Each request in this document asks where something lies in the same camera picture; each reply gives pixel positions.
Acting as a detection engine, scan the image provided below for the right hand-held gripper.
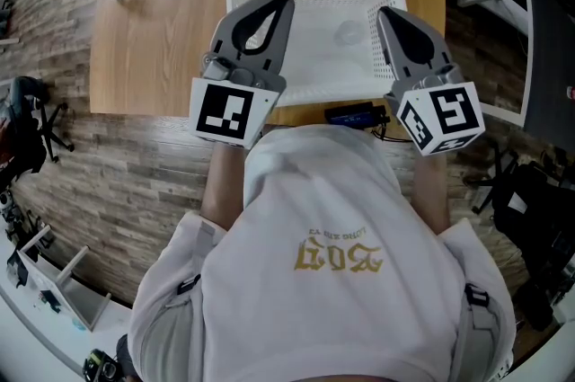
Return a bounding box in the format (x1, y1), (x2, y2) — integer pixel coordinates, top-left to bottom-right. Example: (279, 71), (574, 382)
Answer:
(375, 6), (487, 158)

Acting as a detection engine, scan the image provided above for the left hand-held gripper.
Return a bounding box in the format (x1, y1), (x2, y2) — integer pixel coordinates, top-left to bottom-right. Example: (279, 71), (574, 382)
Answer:
(191, 0), (297, 151)

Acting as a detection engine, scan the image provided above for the white plastic laundry basket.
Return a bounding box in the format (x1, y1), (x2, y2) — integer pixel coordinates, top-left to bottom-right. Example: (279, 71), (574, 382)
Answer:
(226, 0), (409, 108)

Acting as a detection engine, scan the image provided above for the person's right forearm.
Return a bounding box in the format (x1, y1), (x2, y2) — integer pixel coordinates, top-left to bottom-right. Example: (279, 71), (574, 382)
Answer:
(411, 153), (453, 235)

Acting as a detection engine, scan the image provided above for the person's left forearm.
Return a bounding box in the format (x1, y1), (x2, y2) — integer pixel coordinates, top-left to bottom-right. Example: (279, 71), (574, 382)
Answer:
(199, 141), (252, 233)

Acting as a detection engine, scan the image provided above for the dark blue electronic box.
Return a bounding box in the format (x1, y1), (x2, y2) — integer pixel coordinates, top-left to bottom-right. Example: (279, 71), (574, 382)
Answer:
(323, 101), (390, 129)

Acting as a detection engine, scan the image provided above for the black office chair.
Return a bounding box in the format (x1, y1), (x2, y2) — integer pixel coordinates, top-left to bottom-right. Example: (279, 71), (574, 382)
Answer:
(466, 146), (575, 327)
(0, 76), (75, 188)

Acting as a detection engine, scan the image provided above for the person's white printed t-shirt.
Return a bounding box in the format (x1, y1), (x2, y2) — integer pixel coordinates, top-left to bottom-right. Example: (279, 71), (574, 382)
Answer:
(128, 123), (518, 382)

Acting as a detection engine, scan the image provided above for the black yellow device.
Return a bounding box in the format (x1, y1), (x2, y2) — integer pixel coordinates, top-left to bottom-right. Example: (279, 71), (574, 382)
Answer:
(83, 348), (122, 382)

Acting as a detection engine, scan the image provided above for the black cable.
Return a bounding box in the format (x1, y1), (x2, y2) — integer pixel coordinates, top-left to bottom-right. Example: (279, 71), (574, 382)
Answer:
(371, 118), (406, 144)

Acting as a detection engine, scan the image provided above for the dark grey desk white frame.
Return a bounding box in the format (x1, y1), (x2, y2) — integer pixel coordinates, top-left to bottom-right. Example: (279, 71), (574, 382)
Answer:
(448, 0), (575, 147)

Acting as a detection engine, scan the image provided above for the grey harness strap black buckle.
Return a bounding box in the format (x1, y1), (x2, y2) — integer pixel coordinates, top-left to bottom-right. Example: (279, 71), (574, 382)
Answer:
(462, 283), (502, 382)
(165, 274), (203, 309)

